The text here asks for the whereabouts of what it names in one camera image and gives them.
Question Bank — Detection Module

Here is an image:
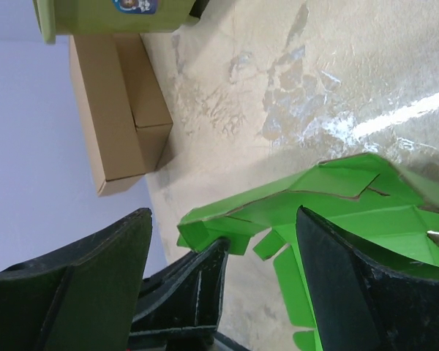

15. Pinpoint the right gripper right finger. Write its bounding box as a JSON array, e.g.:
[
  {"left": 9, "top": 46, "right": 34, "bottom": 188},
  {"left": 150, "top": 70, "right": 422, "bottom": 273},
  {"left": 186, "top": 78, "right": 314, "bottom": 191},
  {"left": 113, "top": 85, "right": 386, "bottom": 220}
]
[{"left": 296, "top": 206, "right": 439, "bottom": 350}]

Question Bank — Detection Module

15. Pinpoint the large brown cardboard box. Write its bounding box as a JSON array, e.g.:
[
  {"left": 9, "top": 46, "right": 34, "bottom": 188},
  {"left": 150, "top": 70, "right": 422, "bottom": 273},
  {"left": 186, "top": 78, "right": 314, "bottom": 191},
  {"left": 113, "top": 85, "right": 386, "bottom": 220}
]
[{"left": 70, "top": 34, "right": 173, "bottom": 197}]

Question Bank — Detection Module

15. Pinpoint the green paper box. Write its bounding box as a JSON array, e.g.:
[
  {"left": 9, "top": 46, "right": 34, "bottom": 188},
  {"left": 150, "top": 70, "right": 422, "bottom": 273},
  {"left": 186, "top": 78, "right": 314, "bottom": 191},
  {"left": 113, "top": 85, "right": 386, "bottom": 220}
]
[{"left": 178, "top": 153, "right": 439, "bottom": 350}]

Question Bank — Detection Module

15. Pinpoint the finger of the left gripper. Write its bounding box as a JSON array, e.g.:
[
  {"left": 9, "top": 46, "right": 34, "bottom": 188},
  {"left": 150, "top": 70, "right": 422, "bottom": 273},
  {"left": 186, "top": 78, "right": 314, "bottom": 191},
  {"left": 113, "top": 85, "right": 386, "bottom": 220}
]
[{"left": 130, "top": 238, "right": 229, "bottom": 339}]

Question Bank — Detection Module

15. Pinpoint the olive green plastic bin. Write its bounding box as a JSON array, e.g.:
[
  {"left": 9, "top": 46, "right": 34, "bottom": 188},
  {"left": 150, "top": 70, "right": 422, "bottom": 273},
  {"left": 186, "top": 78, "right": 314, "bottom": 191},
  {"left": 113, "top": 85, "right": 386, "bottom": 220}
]
[{"left": 33, "top": 0, "right": 208, "bottom": 44}]

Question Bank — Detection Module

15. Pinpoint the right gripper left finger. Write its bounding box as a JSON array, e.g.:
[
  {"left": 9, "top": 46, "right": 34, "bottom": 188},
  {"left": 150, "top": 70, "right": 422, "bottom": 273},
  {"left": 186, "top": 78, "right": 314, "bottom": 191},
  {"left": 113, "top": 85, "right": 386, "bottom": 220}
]
[{"left": 0, "top": 208, "right": 152, "bottom": 350}]

